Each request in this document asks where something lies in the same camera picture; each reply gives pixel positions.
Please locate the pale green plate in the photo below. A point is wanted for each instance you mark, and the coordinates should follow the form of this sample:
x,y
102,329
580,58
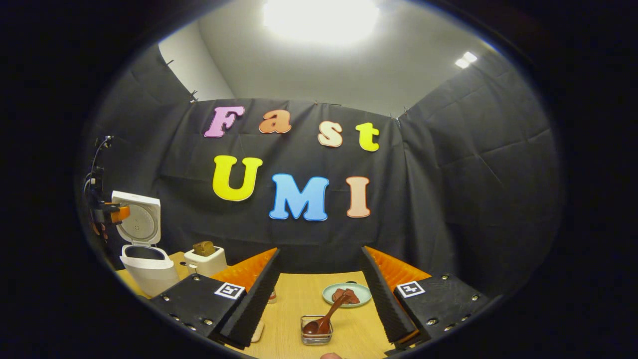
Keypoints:
x,y
364,295

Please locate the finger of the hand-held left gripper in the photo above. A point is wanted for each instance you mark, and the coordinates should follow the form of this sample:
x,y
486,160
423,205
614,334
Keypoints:
x,y
117,213

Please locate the white toaster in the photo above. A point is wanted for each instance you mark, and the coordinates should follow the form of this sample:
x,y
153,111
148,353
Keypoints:
x,y
207,264

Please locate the white rice cooker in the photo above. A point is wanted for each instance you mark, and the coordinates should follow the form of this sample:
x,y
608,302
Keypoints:
x,y
149,271

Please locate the large ceiling light panel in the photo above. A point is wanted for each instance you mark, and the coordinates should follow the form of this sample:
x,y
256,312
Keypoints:
x,y
321,20

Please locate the brown bread slice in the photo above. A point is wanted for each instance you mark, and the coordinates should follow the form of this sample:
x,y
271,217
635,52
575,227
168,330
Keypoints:
x,y
199,249
210,247

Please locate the red meat slice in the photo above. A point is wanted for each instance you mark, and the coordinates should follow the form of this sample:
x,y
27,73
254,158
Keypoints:
x,y
338,295
353,298

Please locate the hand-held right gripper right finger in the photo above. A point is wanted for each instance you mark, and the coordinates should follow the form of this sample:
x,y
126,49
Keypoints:
x,y
384,304

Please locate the small ceiling light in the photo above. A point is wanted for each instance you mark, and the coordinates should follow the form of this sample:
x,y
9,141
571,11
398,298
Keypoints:
x,y
466,60

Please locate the black backdrop cloth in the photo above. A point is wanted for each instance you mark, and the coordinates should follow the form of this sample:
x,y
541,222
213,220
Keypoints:
x,y
448,189

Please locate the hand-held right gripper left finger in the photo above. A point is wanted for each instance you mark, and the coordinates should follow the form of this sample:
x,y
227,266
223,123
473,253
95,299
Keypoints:
x,y
254,304

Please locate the brown wooden spoon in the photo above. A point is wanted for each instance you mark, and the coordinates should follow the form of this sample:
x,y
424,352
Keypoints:
x,y
324,319

